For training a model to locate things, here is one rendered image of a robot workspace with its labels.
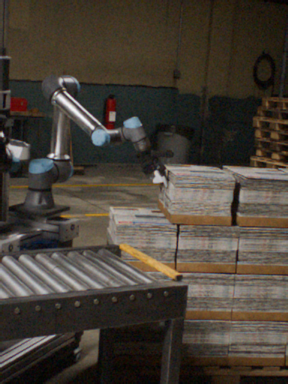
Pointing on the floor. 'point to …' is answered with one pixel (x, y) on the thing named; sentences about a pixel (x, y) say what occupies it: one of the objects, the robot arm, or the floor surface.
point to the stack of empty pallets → (277, 145)
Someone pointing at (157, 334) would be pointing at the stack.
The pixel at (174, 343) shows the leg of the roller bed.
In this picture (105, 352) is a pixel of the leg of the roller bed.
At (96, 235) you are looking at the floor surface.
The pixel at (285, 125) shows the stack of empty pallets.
